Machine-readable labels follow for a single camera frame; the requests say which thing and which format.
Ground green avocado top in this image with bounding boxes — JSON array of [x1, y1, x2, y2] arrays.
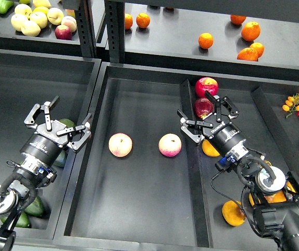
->
[[59, 118, 75, 128]]

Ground pink yellow apple left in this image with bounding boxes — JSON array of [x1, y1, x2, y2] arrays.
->
[[108, 133, 133, 157]]

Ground green avocado front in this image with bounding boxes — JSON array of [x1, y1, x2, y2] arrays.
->
[[0, 212, 30, 228]]

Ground orange top shelf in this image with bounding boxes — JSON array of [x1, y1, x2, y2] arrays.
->
[[230, 15, 247, 26]]

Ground red apple on shelf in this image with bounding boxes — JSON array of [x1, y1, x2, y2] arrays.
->
[[55, 25, 72, 40]]

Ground black tray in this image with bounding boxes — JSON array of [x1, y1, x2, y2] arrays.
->
[[52, 61, 299, 251], [0, 48, 102, 241]]

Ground yellow pear with brown end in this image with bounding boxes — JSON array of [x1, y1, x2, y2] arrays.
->
[[222, 200, 245, 226]]

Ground yellow pear right middle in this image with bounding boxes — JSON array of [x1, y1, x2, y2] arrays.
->
[[265, 191, 287, 203]]

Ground yellow pear right front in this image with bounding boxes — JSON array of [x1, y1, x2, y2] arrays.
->
[[248, 193, 260, 207]]

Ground bright red apple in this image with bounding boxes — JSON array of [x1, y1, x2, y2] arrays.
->
[[195, 77, 219, 98]]

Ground black shelf post right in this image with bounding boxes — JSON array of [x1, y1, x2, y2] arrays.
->
[[105, 1, 125, 63]]

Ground pink yellow apple right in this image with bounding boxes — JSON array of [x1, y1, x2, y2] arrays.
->
[[158, 133, 182, 157]]

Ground black shelf post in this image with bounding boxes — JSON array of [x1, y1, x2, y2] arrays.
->
[[105, 1, 125, 63], [75, 0, 97, 58]]

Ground green bell pepper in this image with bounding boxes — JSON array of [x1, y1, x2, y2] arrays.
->
[[0, 0, 14, 14]]

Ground dark green avocado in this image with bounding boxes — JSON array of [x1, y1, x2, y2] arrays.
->
[[24, 196, 45, 217]]

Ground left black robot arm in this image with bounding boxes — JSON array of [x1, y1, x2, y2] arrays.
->
[[0, 96, 91, 250]]

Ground black shelf post left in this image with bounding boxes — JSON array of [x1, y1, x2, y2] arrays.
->
[[75, 0, 97, 58]]

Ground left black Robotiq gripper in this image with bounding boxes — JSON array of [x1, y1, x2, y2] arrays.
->
[[20, 95, 93, 168]]

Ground yellow pear with stem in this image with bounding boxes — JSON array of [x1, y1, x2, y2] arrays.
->
[[202, 140, 220, 157]]

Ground pink yellow apple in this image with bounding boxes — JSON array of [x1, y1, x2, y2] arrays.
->
[[158, 133, 182, 157], [108, 133, 133, 157]]

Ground orange middle shelf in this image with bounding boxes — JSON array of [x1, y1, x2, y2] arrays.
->
[[198, 32, 214, 49]]

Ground green avocado lower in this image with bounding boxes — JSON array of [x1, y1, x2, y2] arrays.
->
[[53, 150, 67, 167]]

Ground large orange shelf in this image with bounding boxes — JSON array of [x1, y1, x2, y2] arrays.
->
[[241, 21, 261, 42]]

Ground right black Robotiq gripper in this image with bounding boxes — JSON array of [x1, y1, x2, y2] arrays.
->
[[177, 91, 248, 157]]

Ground pale peach on shelf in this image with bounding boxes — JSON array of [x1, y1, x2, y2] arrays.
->
[[61, 16, 77, 33]]

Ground orange front right shelf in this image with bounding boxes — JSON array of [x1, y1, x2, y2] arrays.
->
[[237, 48, 258, 61]]

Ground black centre tray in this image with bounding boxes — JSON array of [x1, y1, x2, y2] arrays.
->
[[52, 61, 299, 251]]

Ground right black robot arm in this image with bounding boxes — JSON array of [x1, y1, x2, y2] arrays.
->
[[177, 92, 299, 250]]

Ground dark red apple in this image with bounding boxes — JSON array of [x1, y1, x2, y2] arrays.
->
[[193, 98, 213, 119]]

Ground black left tray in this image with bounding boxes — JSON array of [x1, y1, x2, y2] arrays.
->
[[0, 48, 102, 241]]

